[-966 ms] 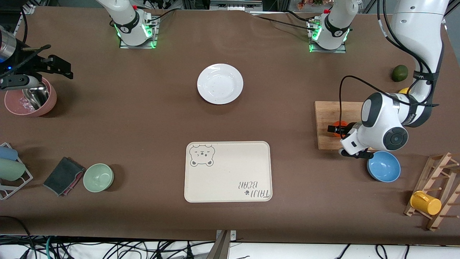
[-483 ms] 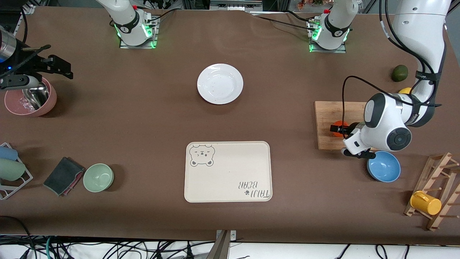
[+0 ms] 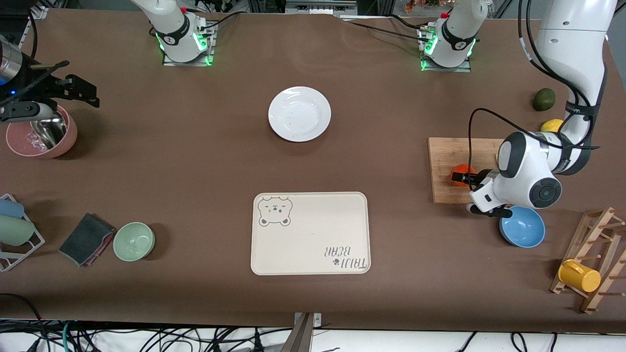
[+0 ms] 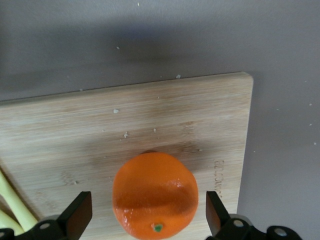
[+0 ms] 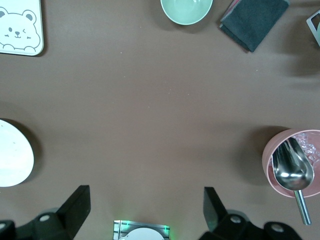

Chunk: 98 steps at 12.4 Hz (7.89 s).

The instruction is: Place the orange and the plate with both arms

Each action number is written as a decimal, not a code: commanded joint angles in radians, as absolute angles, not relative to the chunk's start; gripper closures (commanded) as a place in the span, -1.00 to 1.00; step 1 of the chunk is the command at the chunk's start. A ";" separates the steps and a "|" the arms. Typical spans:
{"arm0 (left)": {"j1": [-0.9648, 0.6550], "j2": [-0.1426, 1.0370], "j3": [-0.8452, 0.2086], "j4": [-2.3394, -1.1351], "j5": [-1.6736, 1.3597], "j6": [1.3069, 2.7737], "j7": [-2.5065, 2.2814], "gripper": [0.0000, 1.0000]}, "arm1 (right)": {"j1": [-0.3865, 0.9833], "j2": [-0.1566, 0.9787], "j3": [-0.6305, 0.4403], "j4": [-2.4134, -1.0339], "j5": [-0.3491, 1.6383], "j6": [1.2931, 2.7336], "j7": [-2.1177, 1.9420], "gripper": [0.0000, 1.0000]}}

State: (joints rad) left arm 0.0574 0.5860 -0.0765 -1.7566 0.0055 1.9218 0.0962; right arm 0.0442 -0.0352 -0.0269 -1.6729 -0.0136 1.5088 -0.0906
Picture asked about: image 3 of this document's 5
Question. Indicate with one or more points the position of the pink folded cloth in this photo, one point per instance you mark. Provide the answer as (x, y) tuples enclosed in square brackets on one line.
[(104, 247)]

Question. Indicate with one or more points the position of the metal corner bracket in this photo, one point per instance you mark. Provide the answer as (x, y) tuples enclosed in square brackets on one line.
[(40, 12)]

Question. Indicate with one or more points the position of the pink bowl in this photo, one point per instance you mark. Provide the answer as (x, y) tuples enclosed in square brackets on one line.
[(67, 139)]

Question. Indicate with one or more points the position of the wooden mug rack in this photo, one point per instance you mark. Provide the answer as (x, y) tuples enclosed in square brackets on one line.
[(582, 247)]

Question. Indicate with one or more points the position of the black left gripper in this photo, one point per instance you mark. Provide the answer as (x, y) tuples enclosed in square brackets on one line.
[(473, 178)]

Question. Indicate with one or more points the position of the wooden cutting board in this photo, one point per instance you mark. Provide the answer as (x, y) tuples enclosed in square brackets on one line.
[(440, 156)]

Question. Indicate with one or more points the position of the blue bowl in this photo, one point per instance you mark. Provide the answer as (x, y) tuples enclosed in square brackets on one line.
[(523, 230)]

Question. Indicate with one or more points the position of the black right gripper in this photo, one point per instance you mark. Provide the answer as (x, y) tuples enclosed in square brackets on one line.
[(39, 84)]

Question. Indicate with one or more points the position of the yellow mug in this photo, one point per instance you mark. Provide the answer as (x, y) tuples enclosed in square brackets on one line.
[(582, 277)]

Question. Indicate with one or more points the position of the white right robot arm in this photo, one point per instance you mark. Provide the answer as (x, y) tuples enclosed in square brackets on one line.
[(171, 24)]

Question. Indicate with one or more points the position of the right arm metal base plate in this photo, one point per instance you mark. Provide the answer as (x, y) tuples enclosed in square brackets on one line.
[(186, 63)]

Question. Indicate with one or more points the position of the light blue cup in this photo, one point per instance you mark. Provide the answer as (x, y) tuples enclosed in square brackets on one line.
[(10, 208)]

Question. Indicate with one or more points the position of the white round plate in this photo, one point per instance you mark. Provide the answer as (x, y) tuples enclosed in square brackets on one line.
[(299, 114)]

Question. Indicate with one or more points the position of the pale green cup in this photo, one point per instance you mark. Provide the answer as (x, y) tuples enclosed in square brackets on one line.
[(14, 230)]

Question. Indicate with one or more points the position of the pale green bowl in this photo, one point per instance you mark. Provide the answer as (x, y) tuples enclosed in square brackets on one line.
[(133, 242)]

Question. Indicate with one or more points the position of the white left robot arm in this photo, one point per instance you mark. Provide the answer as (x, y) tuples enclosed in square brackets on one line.
[(572, 49)]

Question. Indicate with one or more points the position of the brown table cover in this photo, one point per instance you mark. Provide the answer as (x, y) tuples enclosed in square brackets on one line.
[(391, 98)]

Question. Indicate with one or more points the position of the orange fruit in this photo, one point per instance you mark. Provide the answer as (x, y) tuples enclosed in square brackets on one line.
[(457, 167)]

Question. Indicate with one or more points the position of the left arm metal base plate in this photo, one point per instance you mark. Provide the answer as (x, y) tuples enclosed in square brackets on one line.
[(459, 69)]

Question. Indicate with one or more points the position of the metal ladle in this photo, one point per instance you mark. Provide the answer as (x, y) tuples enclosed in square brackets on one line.
[(49, 131)]

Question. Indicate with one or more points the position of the cream bear print tray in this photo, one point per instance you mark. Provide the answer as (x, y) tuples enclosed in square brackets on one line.
[(313, 230)]

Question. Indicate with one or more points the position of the dark green avocado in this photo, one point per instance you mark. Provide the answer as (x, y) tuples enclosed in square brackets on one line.
[(544, 99)]

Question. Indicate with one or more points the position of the dark grey folded cloth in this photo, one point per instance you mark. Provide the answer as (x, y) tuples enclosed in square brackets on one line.
[(83, 237)]

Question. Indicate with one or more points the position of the yellow lemon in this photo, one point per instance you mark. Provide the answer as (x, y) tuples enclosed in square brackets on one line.
[(551, 125)]

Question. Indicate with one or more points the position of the grey equipment box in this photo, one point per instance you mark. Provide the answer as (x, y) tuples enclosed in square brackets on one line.
[(320, 7)]

